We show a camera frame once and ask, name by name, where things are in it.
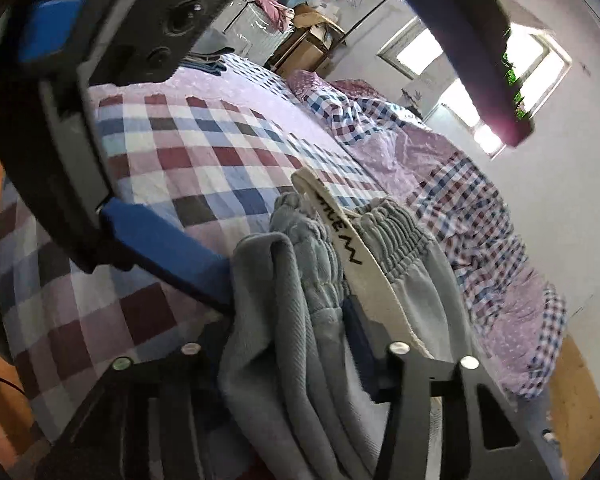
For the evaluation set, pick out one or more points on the checked and dotted duvet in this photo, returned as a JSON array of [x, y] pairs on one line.
[[430, 170]]

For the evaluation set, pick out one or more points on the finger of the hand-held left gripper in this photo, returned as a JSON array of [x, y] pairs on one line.
[[480, 60], [165, 252]]

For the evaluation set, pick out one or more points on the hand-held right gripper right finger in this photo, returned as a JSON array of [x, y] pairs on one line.
[[367, 375]]

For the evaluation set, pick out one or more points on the maroon patterned pillow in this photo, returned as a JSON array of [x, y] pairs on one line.
[[365, 88]]

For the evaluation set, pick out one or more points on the pink cloth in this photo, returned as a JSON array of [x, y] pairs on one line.
[[270, 6]]

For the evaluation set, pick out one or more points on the cardboard box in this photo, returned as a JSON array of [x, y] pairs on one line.
[[312, 19], [305, 51]]

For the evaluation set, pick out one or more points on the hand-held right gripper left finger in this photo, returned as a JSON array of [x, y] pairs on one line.
[[180, 375]]

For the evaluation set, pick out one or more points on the pale grey-blue pants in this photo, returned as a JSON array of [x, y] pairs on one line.
[[280, 340]]

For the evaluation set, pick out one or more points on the window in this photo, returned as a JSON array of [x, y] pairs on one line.
[[535, 65], [415, 50]]

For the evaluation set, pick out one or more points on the silver suitcase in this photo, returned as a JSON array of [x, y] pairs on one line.
[[252, 27]]

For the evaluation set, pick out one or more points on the stack of folded clothes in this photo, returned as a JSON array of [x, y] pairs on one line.
[[207, 54]]

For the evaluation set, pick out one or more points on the wooden headboard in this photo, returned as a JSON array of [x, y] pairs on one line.
[[577, 400]]

